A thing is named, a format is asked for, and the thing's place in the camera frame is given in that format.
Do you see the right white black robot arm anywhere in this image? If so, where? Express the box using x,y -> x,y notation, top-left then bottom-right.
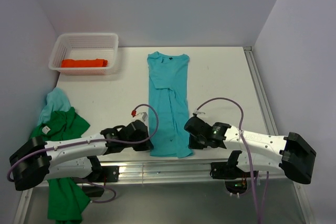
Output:
184,116 -> 316,185

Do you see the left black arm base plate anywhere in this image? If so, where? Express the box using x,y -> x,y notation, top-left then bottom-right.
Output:
81,166 -> 119,198

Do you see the aluminium extrusion frame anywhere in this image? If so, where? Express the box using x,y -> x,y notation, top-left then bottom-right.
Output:
12,46 -> 316,224

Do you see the light aqua t-shirt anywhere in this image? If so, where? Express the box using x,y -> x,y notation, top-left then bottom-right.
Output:
37,87 -> 71,125

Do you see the orange rolled t-shirt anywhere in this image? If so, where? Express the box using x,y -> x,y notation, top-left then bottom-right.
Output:
61,59 -> 108,68

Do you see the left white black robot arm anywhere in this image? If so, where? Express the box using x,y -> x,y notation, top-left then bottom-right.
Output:
7,120 -> 153,191

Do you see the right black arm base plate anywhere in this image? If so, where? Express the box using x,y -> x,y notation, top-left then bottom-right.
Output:
209,162 -> 251,180

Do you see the green t-shirt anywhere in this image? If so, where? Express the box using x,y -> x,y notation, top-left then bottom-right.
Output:
30,107 -> 90,223

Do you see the teal t-shirt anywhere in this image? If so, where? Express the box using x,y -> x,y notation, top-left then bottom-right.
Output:
147,51 -> 193,158

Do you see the white perforated plastic basket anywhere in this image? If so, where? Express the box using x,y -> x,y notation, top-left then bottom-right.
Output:
48,33 -> 119,76

